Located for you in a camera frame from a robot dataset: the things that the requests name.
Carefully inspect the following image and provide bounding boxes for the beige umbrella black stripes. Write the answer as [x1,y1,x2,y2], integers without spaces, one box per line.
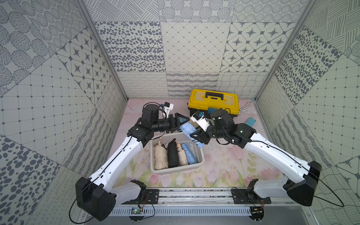
[176,142,189,166]

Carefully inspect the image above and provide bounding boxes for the right black circuit board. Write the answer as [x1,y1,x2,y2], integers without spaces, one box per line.
[249,207,264,222]

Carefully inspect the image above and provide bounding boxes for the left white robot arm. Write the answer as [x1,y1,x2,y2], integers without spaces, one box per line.
[74,103,190,221]

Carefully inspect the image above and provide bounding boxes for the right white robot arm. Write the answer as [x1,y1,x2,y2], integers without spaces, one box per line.
[190,109,322,206]

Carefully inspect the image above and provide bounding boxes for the pink floral table mat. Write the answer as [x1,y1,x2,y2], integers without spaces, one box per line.
[108,99,283,188]

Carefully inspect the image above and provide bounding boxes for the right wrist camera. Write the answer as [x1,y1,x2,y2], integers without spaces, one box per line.
[190,110,211,131]

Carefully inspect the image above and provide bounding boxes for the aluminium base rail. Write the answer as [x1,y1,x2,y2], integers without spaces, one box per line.
[108,188,308,221]

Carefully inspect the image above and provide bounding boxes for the white plastic storage box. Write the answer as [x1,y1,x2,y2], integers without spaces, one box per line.
[149,132,205,174]

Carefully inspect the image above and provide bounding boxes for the left green circuit board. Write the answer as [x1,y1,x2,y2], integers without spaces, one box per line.
[129,208,144,222]

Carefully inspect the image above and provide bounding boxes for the white power cable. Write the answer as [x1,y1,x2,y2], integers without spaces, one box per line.
[234,101,255,119]

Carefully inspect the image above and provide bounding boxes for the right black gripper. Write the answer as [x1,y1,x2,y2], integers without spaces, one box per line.
[189,120,227,144]

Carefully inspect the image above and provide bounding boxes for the yellow black toolbox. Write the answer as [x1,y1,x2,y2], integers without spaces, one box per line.
[188,89,239,119]

